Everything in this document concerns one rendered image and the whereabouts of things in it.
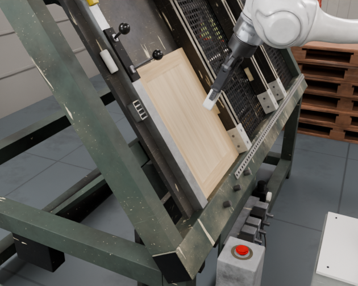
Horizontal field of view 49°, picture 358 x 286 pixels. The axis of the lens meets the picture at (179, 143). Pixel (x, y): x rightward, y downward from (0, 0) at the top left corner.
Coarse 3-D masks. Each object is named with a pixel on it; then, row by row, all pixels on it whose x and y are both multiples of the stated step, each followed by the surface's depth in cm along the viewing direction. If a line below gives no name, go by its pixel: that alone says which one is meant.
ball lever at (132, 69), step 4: (156, 52) 135; (160, 52) 135; (152, 56) 136; (156, 56) 135; (160, 56) 135; (148, 60) 136; (140, 64) 137; (132, 68) 137; (136, 68) 137; (132, 72) 137
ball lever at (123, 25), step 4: (120, 24) 125; (124, 24) 125; (128, 24) 126; (120, 28) 125; (124, 28) 125; (128, 28) 125; (120, 32) 126; (124, 32) 125; (128, 32) 126; (112, 36) 134; (116, 36) 132; (116, 40) 135
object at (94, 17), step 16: (80, 0) 132; (96, 16) 133; (96, 32) 135; (112, 48) 135; (128, 80) 137; (144, 96) 140; (160, 128) 141; (160, 144) 142; (176, 160) 143; (176, 176) 145; (192, 176) 147; (192, 192) 145
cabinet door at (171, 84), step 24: (144, 72) 148; (168, 72) 162; (192, 72) 177; (168, 96) 156; (192, 96) 171; (168, 120) 151; (192, 120) 164; (216, 120) 180; (192, 144) 159; (216, 144) 173; (192, 168) 153; (216, 168) 166
